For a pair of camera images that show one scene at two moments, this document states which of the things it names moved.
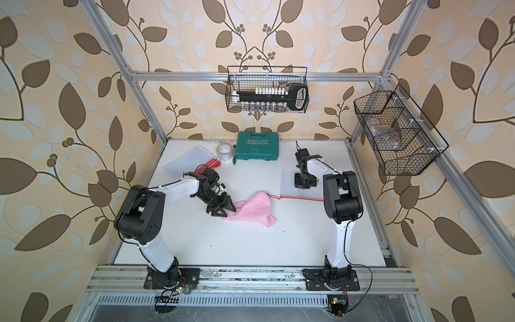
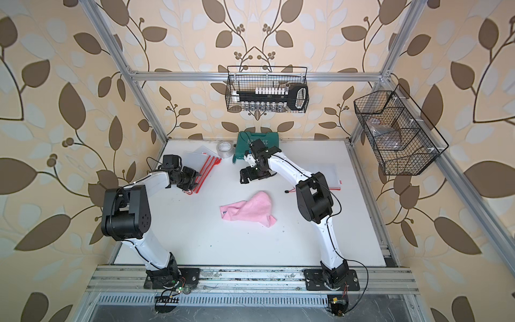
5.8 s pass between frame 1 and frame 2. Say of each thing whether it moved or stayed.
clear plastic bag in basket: stayed
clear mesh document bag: moved
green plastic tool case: stayed
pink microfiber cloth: stayed
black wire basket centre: stayed
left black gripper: moved
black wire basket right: stayed
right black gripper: moved
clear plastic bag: stayed
